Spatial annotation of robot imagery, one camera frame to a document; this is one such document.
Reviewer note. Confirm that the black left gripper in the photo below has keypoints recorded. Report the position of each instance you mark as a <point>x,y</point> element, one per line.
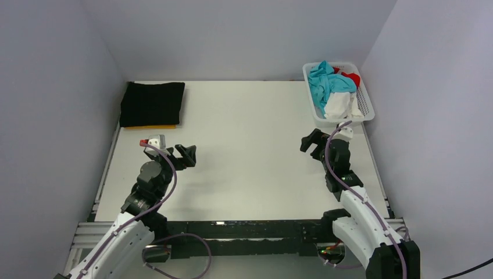
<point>188,154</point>

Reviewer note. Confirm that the folded yellow t shirt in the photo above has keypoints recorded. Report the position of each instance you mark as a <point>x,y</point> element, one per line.
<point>152,127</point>

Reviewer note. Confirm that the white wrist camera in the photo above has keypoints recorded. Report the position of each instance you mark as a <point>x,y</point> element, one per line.
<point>345,133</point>
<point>155,145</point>

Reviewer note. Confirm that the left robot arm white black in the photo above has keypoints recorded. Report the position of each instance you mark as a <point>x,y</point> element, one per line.
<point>139,221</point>

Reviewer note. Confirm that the red t shirt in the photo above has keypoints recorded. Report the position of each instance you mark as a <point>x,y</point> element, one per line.
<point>353,76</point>

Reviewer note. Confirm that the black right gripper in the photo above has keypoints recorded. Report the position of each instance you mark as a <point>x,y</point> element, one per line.
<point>316,137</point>

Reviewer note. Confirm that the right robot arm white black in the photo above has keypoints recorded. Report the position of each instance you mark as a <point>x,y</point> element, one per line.
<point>380,249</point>

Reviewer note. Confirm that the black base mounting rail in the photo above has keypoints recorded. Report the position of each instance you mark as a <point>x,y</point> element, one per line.
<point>186,239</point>

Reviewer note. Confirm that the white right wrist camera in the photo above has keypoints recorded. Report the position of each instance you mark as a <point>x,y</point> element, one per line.
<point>345,133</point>

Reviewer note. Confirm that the white t shirt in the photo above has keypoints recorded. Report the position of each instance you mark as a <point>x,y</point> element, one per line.
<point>342,105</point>

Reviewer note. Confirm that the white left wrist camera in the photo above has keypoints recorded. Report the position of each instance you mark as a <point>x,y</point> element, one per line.
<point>155,145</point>

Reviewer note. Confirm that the white plastic laundry basket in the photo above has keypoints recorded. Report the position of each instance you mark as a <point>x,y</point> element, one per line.
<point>362,97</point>

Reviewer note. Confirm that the turquoise t shirt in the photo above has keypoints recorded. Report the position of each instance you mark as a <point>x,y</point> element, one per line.
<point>323,81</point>

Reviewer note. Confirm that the aluminium table frame rail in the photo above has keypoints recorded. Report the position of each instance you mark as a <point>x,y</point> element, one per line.
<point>88,233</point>

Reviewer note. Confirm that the folded black t shirt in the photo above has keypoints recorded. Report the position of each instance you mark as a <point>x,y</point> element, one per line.
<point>151,104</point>

